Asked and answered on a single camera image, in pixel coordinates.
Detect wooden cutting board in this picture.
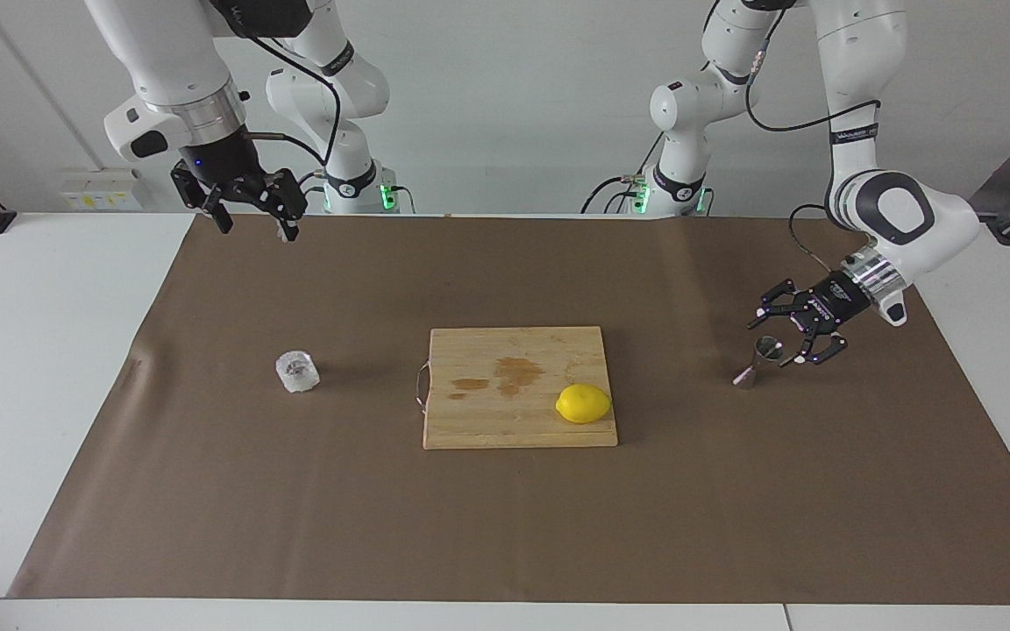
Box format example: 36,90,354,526
415,326,620,450

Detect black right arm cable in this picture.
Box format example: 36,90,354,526
233,26,344,172

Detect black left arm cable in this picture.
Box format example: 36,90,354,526
743,0,883,273

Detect brown paper table mat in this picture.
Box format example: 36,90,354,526
7,213,1010,606

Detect small clear glass cup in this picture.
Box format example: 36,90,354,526
274,350,321,394

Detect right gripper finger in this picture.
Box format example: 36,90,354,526
174,162,234,235
264,171,309,244

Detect black base cable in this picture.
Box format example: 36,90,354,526
581,174,648,215
297,171,331,213

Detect yellow lemon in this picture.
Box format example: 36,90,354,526
555,383,613,425

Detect black left base cable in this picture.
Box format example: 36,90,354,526
581,174,648,215

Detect white wall socket panel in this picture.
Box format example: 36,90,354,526
60,169,142,211

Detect black right base cable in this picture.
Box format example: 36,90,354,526
297,171,331,213

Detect steel double jigger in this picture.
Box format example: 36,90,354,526
731,337,785,390

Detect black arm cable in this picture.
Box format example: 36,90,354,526
743,0,883,273
233,26,344,172

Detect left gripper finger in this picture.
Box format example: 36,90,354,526
749,279,814,331
781,326,850,367

